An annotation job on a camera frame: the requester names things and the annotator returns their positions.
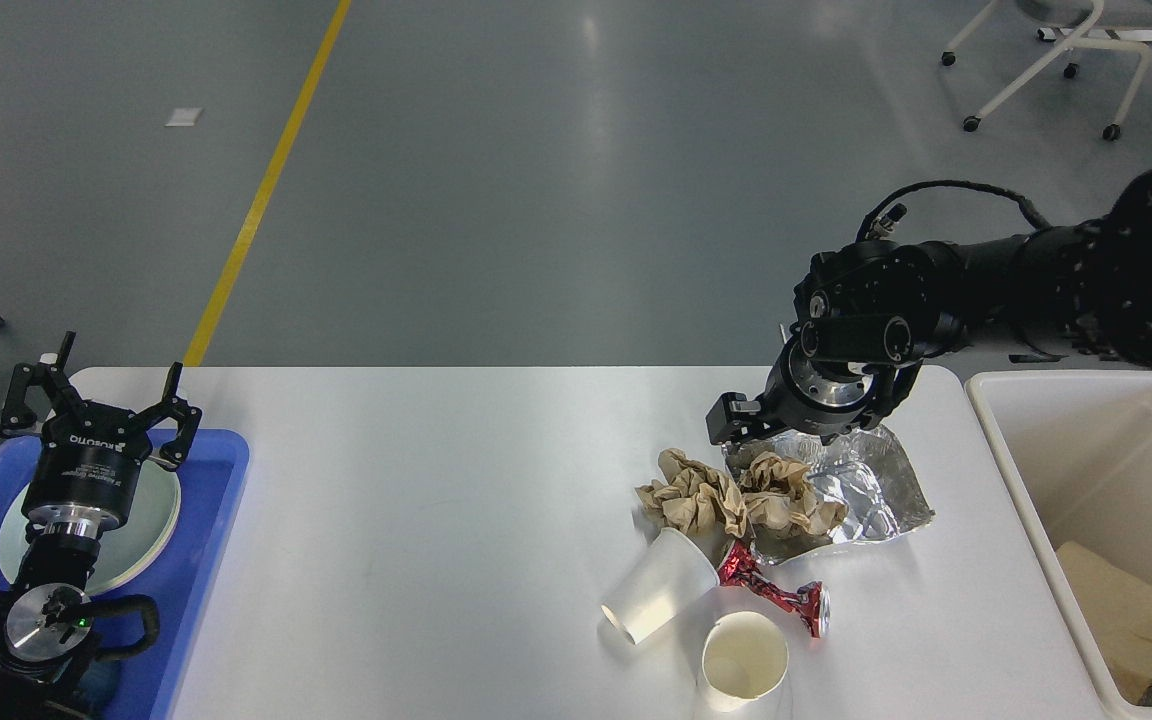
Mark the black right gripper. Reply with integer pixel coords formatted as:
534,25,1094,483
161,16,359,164
705,340,908,446

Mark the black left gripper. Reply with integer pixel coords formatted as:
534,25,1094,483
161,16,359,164
0,332,204,541

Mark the brown paper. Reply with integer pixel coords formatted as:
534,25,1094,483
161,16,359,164
635,448,749,538
736,450,849,537

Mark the light green plate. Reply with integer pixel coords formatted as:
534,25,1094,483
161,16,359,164
0,464,182,596

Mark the brown paper bag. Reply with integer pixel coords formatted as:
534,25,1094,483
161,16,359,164
1056,541,1152,705

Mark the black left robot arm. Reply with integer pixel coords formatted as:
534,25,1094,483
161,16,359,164
0,332,202,719

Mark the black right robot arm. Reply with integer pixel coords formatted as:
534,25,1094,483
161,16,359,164
707,169,1152,446

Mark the blue plastic tray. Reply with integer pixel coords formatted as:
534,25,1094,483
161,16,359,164
0,429,250,719

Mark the silver foil bag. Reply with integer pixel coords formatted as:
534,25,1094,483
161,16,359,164
722,425,934,566

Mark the red foil wrapper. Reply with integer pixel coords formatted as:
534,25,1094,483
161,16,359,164
717,539,831,639

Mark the tipped white paper cup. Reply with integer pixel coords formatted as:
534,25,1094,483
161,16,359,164
602,526,719,644

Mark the upright white paper cup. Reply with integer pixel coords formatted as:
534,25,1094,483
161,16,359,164
692,611,788,719

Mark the white plastic bin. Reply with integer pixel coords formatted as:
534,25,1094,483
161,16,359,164
967,370,1152,719

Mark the white office chair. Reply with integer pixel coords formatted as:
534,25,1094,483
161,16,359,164
961,1,1152,142

